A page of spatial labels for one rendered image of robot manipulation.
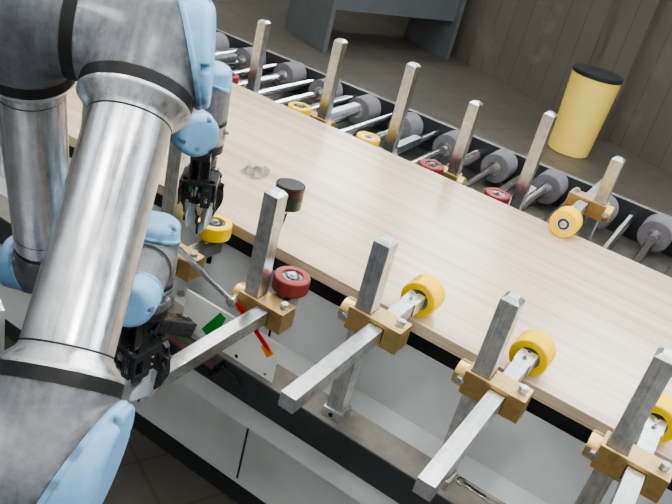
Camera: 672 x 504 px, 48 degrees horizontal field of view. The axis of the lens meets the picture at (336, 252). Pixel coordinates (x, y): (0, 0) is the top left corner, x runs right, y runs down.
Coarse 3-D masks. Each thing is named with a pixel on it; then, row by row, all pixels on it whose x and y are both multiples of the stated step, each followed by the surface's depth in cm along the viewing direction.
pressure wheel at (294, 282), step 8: (280, 272) 160; (288, 272) 161; (296, 272) 162; (304, 272) 162; (272, 280) 160; (280, 280) 157; (288, 280) 158; (296, 280) 159; (304, 280) 159; (272, 288) 160; (280, 288) 158; (288, 288) 157; (296, 288) 157; (304, 288) 158; (288, 296) 158; (296, 296) 158
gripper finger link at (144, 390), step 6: (150, 372) 125; (156, 372) 125; (144, 378) 124; (150, 378) 126; (144, 384) 125; (150, 384) 126; (138, 390) 125; (144, 390) 126; (150, 390) 127; (156, 390) 128; (132, 396) 124; (138, 396) 125; (144, 396) 127; (150, 396) 129
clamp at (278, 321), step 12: (240, 288) 158; (240, 300) 158; (252, 300) 156; (264, 300) 156; (276, 300) 157; (240, 312) 159; (276, 312) 153; (288, 312) 154; (264, 324) 156; (276, 324) 154; (288, 324) 157
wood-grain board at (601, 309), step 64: (256, 128) 231; (320, 128) 244; (256, 192) 192; (320, 192) 201; (384, 192) 211; (448, 192) 221; (320, 256) 171; (448, 256) 185; (512, 256) 194; (576, 256) 203; (448, 320) 160; (576, 320) 172; (640, 320) 179; (576, 384) 150
